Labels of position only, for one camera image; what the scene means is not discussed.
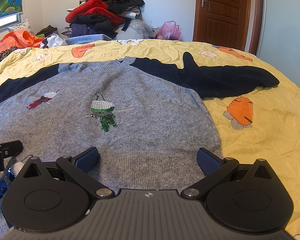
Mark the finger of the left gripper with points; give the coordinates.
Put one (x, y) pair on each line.
(11, 148)

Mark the yellow floral bed quilt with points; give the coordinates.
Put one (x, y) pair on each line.
(264, 123)

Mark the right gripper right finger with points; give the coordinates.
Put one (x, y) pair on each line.
(216, 171)

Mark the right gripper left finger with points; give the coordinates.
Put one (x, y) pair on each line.
(76, 170)

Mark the white wardrobe with flowers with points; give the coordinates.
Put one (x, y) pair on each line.
(280, 45)

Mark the orange plastic bag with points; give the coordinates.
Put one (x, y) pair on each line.
(19, 39)

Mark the light blue folded blanket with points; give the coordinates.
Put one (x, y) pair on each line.
(87, 39)

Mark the pink plastic bag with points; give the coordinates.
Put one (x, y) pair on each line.
(169, 31)

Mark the clear plastic bag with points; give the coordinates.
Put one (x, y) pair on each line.
(136, 30)

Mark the pile of dark red clothes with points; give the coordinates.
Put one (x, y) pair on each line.
(94, 17)

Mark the grey navy knit sweater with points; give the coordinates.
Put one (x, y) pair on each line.
(147, 119)

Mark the brown wooden door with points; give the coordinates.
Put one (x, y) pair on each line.
(222, 22)

